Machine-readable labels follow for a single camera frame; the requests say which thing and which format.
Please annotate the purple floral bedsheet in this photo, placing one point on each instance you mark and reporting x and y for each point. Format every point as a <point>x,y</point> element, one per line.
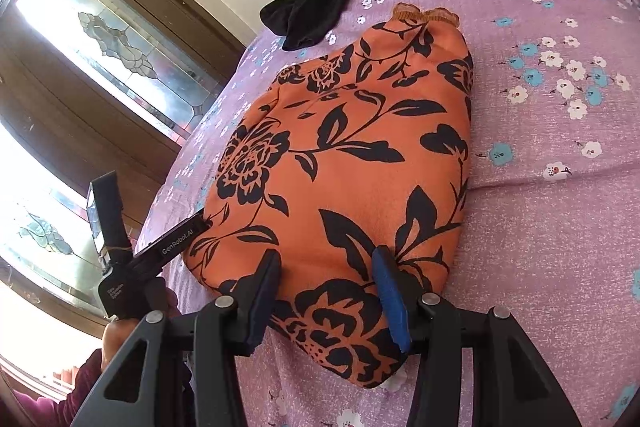
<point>550,157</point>

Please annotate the person's left hand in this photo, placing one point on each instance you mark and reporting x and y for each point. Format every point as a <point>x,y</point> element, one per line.
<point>116,347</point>

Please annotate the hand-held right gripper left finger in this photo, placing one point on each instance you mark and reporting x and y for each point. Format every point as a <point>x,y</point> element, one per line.
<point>262,302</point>

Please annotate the wooden door with patterned glass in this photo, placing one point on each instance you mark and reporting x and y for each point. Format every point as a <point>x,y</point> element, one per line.
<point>90,72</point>

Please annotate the orange floral garment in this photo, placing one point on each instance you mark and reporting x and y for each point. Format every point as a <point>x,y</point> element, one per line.
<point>340,157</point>

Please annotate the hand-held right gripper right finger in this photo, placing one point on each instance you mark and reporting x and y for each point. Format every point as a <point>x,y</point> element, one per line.
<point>392,302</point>

